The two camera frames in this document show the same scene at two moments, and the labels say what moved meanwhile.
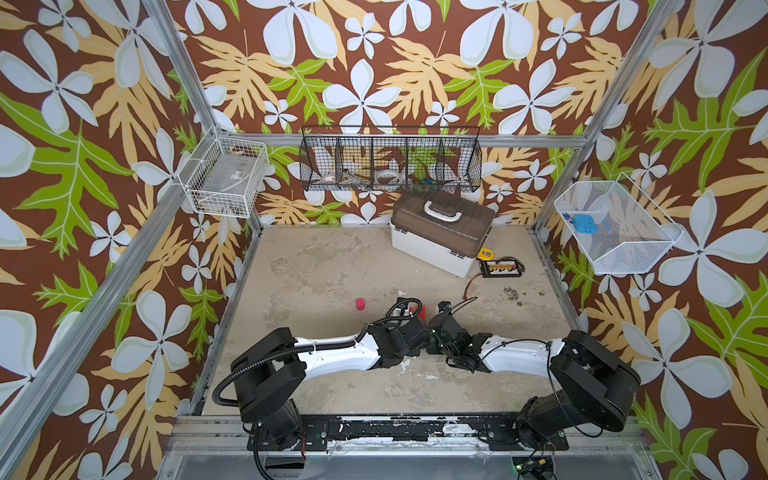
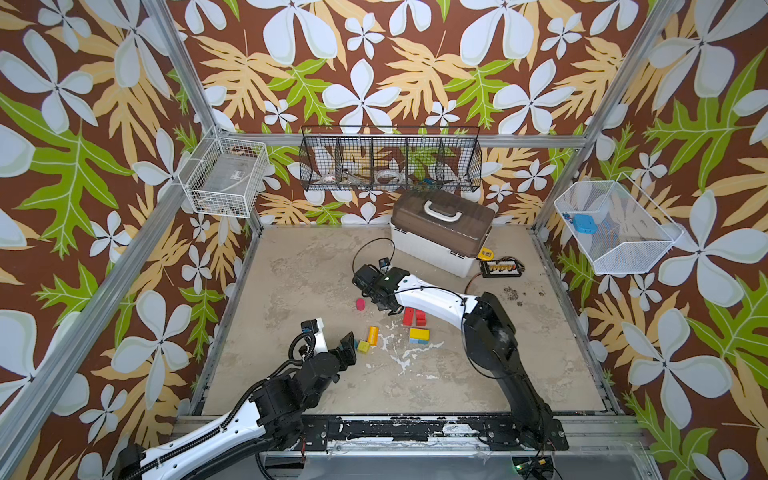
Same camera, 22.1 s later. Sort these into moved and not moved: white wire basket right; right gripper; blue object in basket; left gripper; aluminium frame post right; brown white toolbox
Moved: right gripper; left gripper
Not moved: white wire basket right; blue object in basket; brown white toolbox; aluminium frame post right
